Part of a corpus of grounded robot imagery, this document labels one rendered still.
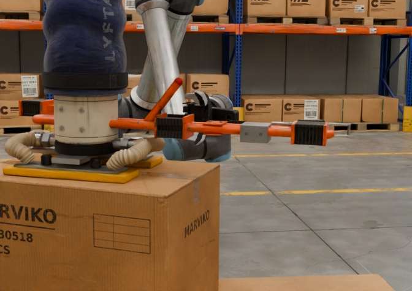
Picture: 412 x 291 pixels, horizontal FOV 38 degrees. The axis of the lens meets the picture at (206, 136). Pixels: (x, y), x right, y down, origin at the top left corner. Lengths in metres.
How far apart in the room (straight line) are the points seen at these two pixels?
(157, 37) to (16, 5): 6.93
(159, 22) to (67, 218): 0.80
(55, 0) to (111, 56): 0.19
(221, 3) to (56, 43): 7.41
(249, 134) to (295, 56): 9.03
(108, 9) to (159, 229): 0.57
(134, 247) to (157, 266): 0.07
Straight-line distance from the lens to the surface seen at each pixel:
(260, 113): 9.08
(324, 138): 1.46
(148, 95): 2.40
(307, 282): 1.98
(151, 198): 1.39
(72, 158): 1.57
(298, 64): 10.52
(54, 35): 1.59
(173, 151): 1.89
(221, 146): 1.97
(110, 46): 1.57
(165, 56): 1.99
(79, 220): 1.49
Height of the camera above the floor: 1.28
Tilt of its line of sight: 9 degrees down
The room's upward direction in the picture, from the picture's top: 1 degrees clockwise
